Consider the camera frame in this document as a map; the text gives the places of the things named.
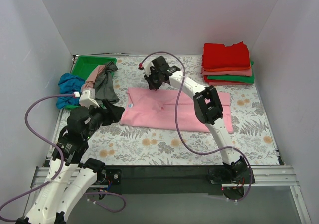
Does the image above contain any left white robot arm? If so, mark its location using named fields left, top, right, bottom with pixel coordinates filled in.
left=16, top=100, right=125, bottom=224

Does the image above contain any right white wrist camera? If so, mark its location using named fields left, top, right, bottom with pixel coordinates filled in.
left=138, top=62, right=154, bottom=76

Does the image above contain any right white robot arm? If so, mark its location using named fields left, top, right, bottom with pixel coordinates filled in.
left=139, top=56, right=253, bottom=184

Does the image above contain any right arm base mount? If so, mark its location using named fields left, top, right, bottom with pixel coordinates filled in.
left=207, top=166, right=255, bottom=202

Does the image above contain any dusty pink t-shirt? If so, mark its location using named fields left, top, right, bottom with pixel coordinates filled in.
left=81, top=65, right=106, bottom=92

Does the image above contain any aluminium frame rail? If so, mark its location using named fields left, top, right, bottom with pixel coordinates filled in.
left=30, top=165, right=311, bottom=224

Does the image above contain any blue t-shirt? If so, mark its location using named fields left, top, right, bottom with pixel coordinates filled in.
left=56, top=73, right=85, bottom=109

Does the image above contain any green folded t-shirt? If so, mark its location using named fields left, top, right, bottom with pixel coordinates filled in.
left=203, top=61, right=255, bottom=84

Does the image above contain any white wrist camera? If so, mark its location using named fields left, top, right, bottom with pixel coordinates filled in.
left=138, top=62, right=154, bottom=76
left=73, top=88, right=100, bottom=108

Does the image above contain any grey t-shirt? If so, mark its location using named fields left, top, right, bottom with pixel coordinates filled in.
left=93, top=61, right=119, bottom=104

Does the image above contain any red folded t-shirt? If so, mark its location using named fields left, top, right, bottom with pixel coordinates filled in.
left=202, top=41, right=251, bottom=68

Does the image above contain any green plastic bin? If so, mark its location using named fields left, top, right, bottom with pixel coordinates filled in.
left=64, top=56, right=117, bottom=109

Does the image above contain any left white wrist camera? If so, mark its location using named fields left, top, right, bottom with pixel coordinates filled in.
left=73, top=88, right=100, bottom=108

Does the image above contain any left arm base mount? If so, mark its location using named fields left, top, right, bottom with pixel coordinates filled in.
left=93, top=169, right=121, bottom=200

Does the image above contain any floral table mat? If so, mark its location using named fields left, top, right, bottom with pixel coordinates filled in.
left=49, top=55, right=279, bottom=166

